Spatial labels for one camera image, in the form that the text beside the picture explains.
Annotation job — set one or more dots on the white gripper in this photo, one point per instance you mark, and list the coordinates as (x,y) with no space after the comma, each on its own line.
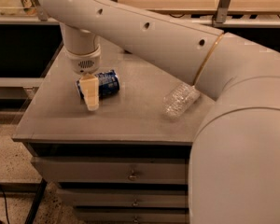
(84,62)

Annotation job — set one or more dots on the blue pepsi can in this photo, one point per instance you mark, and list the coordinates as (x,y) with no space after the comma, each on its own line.
(108,83)

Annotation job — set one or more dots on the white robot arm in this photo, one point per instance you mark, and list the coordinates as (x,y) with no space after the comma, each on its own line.
(234,166)

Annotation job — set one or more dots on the grey drawer cabinet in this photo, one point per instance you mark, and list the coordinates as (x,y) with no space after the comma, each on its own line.
(128,124)

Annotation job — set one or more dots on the clear plastic water bottle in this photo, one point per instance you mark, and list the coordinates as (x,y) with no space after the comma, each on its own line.
(179,100)

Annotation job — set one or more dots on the top grey drawer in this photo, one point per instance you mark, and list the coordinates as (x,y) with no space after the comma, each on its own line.
(112,170)

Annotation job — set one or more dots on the grey drawer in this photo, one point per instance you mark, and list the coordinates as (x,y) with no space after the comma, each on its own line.
(112,170)
(133,216)
(148,198)

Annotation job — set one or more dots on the middle grey drawer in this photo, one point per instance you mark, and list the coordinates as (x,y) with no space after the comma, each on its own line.
(148,198)

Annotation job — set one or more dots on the bottom grey drawer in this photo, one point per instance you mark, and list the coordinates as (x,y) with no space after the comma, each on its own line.
(133,216)

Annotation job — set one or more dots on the wooden shelf with metal rail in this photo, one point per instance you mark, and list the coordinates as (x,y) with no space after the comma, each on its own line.
(219,13)

